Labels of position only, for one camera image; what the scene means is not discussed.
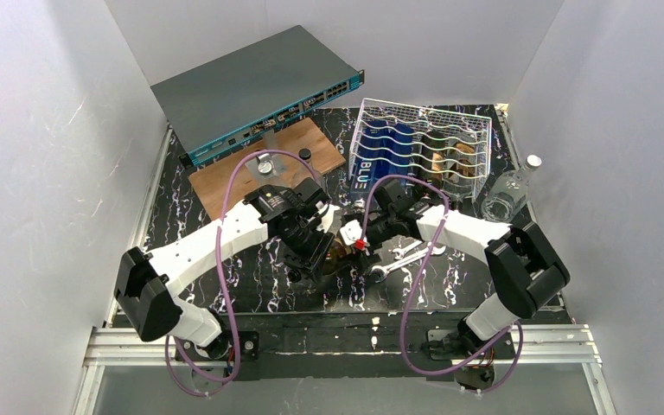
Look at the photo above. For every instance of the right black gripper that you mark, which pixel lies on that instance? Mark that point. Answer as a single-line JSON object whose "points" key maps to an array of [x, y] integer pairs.
{"points": [[370, 230]]}

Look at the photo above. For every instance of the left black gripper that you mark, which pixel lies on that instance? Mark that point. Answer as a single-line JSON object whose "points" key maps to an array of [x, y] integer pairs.
{"points": [[314, 252]]}

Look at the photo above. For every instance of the clear bottle white cap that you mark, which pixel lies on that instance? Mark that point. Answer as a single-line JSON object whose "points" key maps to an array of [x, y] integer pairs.
{"points": [[268, 175]]}

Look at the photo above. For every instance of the dark wine bottle gold label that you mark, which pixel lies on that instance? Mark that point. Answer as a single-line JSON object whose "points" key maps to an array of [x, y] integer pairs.
{"points": [[340, 255]]}

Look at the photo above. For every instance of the clear liquor bottle black cap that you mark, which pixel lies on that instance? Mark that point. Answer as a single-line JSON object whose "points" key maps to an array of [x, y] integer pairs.
{"points": [[302, 173]]}

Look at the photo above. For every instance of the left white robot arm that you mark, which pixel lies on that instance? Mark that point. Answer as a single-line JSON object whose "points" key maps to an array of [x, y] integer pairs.
{"points": [[149, 284]]}

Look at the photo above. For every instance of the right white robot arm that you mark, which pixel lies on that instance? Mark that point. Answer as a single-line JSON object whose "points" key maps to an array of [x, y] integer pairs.
{"points": [[524, 267]]}

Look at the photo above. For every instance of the dark green lower wine bottle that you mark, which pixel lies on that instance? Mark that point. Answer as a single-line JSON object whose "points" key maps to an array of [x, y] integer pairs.
{"points": [[432, 165]]}

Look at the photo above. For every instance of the small silver wrench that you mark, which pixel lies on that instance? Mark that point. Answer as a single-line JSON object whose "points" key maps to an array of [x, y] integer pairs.
{"points": [[415, 250]]}

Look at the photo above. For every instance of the wooden board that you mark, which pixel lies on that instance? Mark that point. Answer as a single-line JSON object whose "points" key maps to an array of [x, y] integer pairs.
{"points": [[210, 183]]}

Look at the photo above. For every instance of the large silver wrench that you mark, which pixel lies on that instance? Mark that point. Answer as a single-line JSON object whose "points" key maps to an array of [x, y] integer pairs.
{"points": [[379, 273]]}

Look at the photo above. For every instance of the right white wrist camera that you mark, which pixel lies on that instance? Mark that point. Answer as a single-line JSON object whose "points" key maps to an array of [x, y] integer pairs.
{"points": [[352, 236]]}

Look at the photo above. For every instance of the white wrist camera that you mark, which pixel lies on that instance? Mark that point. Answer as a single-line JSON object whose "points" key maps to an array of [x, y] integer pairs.
{"points": [[331, 220], [352, 236]]}

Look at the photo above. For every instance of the silver metal stand bracket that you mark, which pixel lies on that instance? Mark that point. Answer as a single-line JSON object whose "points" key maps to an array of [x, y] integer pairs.
{"points": [[270, 143]]}

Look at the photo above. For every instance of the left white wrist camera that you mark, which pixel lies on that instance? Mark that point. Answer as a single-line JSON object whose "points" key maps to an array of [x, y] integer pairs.
{"points": [[331, 220]]}

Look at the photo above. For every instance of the white wire wine rack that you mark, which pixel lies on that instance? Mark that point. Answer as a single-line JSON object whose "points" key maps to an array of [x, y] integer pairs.
{"points": [[470, 128]]}

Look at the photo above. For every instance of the grey network switch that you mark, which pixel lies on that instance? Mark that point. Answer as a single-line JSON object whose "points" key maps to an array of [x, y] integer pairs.
{"points": [[219, 106]]}

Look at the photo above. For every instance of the black base frame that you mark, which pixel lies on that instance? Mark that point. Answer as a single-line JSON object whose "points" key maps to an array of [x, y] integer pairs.
{"points": [[338, 345]]}

